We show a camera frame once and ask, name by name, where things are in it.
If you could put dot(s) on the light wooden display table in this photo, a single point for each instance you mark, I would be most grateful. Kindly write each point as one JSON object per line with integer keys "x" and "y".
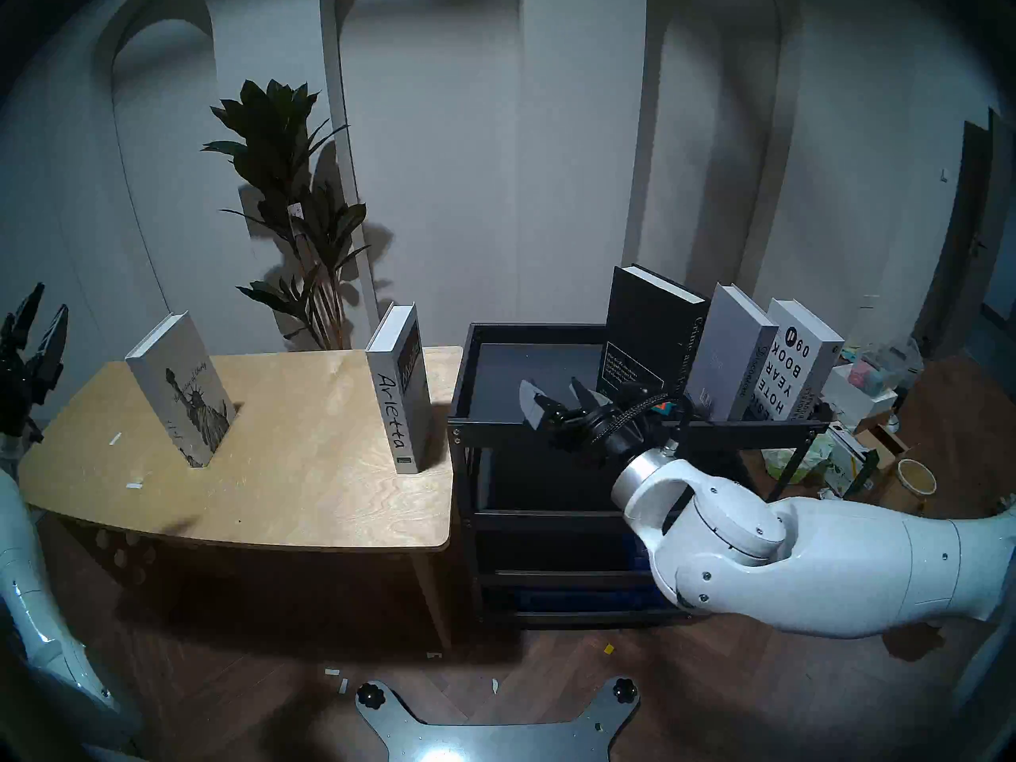
{"x": 317, "y": 482}

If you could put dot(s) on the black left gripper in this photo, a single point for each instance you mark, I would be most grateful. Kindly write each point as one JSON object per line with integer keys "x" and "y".
{"x": 17, "y": 395}

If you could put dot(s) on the clear plastic storage box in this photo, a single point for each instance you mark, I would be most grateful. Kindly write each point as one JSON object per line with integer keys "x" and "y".
{"x": 885, "y": 367}

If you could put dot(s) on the blue plastic bin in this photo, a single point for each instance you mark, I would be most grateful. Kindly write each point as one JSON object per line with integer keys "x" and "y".
{"x": 571, "y": 598}

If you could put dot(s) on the white cardboard box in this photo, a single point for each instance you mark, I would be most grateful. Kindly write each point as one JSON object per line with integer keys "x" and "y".
{"x": 853, "y": 399}

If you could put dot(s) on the grey metal robot base plate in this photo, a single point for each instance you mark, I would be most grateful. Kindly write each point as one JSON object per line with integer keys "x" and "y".
{"x": 492, "y": 744}

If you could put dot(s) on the light green plastic bag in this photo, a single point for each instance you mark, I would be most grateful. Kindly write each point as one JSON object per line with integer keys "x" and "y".
{"x": 794, "y": 459}

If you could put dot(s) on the grey Statue of Liberty book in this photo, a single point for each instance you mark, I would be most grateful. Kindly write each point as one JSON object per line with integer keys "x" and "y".
{"x": 182, "y": 387}

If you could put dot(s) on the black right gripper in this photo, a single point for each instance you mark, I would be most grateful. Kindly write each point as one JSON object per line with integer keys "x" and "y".
{"x": 603, "y": 435}

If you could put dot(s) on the black Crime and Punishment book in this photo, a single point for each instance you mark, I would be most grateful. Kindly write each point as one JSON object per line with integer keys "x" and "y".
{"x": 643, "y": 324}

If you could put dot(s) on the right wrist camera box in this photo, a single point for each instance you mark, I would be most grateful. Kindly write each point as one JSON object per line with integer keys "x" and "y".
{"x": 668, "y": 409}

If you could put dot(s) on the grey Discontent book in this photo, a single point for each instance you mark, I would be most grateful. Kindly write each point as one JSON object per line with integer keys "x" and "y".
{"x": 734, "y": 348}

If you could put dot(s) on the brown cardboard box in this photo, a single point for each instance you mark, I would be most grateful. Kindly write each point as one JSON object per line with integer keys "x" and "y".
{"x": 885, "y": 439}

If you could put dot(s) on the black base knob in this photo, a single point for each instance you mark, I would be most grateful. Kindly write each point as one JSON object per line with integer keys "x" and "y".
{"x": 370, "y": 695}
{"x": 624, "y": 690}

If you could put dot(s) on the green and white carton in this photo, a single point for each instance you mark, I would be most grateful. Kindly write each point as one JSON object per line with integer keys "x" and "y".
{"x": 848, "y": 455}

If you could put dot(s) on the dark green potted plant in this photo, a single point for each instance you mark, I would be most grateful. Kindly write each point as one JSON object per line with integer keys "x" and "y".
{"x": 274, "y": 133}

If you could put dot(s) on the black metal shelf cart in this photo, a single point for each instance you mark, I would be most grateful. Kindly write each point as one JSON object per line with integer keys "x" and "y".
{"x": 508, "y": 387}

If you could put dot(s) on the white Design Hotels yearbook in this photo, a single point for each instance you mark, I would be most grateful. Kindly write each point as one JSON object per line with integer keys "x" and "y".
{"x": 806, "y": 348}

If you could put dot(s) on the beige paper bucket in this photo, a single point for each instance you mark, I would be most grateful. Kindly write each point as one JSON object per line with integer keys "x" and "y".
{"x": 913, "y": 482}

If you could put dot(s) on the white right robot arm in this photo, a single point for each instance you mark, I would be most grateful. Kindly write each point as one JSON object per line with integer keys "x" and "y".
{"x": 794, "y": 562}

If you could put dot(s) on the white Arletta book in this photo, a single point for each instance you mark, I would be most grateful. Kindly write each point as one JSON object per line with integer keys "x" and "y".
{"x": 397, "y": 403}

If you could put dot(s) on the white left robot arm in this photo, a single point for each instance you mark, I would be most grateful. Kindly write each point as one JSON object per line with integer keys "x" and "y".
{"x": 40, "y": 609}

